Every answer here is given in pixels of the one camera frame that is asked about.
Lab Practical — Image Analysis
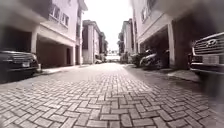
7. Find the beige building with columns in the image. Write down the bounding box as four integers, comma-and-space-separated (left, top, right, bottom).
81, 19, 110, 65

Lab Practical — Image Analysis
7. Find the dark parked car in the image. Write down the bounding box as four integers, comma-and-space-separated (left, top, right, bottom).
138, 49, 170, 71

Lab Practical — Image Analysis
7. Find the grey brick paved road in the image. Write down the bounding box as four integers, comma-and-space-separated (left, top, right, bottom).
0, 62, 224, 128

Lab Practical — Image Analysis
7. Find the pale building with carport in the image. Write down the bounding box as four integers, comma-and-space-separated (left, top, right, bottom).
129, 0, 224, 70
0, 0, 89, 69

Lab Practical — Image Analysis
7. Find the row of buildings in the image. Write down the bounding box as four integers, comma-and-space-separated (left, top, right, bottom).
116, 18, 135, 64

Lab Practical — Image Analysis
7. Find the black car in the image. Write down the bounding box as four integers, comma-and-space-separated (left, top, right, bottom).
0, 49, 41, 83

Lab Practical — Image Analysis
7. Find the dark vehicle with grille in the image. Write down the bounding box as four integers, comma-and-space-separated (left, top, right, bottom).
187, 31, 224, 98

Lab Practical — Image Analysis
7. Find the white car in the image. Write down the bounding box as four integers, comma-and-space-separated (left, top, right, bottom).
94, 58, 104, 65

